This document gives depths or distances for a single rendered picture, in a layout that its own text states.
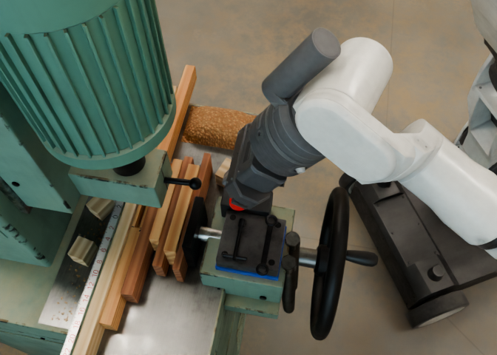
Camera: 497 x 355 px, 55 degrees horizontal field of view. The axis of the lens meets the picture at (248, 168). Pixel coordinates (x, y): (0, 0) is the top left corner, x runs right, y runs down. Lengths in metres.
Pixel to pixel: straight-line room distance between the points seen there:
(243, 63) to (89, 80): 1.85
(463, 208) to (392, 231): 1.19
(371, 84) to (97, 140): 0.29
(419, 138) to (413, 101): 1.79
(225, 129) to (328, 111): 0.50
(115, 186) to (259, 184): 0.25
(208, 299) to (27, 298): 0.36
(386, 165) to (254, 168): 0.17
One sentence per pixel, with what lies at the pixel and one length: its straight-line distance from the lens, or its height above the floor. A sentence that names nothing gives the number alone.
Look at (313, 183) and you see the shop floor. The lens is 1.95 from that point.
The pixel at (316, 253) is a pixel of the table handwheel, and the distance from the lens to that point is 0.93.
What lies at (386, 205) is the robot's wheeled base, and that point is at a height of 0.19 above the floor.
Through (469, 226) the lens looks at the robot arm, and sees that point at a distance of 0.53.
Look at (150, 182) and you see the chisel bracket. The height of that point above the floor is 1.07.
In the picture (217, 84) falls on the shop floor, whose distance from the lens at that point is 2.23.
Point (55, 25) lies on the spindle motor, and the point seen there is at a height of 1.42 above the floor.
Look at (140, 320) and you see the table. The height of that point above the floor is 0.90.
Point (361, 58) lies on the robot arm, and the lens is 0.50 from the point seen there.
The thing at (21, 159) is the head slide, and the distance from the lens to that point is 0.69.
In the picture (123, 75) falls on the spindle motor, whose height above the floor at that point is 1.33.
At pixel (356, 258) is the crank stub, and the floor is 0.93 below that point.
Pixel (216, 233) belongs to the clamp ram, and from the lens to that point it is 0.79.
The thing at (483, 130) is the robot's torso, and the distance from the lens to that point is 1.35.
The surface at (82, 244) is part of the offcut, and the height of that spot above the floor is 0.84.
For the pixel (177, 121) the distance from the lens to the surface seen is 0.95.
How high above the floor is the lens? 1.69
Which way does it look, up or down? 60 degrees down
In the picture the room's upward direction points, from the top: straight up
